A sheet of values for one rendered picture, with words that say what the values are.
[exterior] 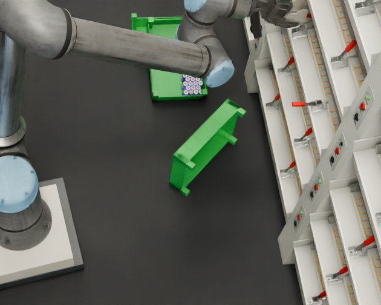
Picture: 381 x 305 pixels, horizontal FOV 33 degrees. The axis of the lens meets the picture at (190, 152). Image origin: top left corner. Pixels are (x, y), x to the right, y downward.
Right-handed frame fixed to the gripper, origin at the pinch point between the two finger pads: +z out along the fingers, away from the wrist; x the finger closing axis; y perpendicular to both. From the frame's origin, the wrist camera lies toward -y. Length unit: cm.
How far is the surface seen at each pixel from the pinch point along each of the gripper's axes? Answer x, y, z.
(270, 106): -0.8, -42.8, 8.6
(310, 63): -11.2, -6.4, 2.2
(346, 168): -52, 3, -3
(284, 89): -6.0, -26.3, 4.7
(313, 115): -28.8, -7.9, -0.3
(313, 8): -7.0, 10.8, -5.2
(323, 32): -16.0, 11.1, -4.5
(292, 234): -48, -45, 7
